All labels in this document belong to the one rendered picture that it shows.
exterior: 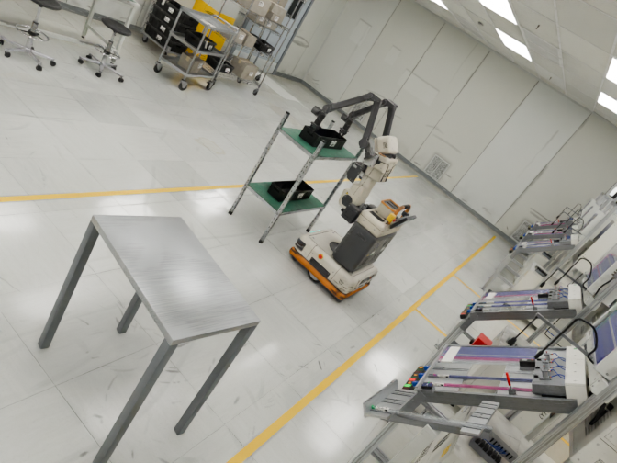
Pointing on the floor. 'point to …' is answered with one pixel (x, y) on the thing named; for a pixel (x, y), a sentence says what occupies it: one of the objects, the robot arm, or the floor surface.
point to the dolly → (161, 21)
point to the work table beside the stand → (162, 301)
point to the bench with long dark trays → (88, 26)
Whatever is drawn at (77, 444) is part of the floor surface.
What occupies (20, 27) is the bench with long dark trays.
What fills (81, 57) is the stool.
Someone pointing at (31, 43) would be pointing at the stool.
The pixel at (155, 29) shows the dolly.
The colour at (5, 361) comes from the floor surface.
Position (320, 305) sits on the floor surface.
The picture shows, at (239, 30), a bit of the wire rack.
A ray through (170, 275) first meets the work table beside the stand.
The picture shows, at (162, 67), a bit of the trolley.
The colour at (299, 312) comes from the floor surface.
